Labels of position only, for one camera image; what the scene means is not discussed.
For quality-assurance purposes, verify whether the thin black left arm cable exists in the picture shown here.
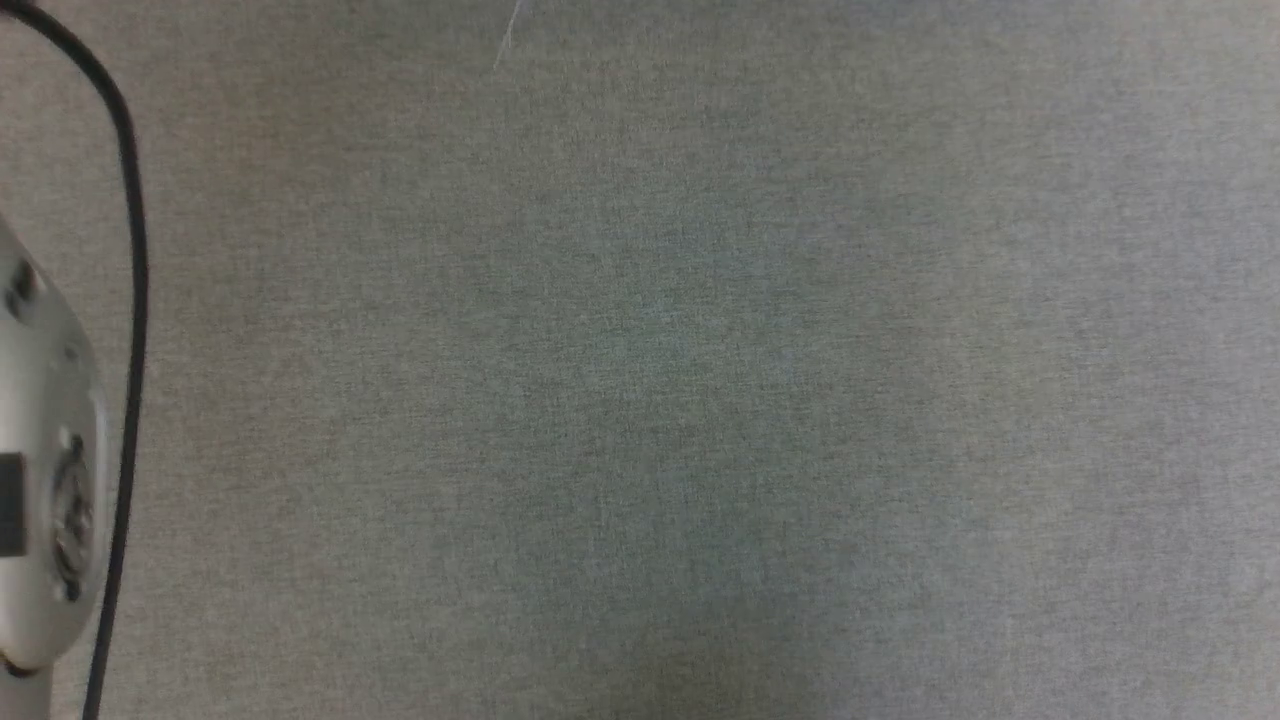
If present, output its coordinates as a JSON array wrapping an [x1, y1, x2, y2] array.
[[0, 0, 151, 720]]

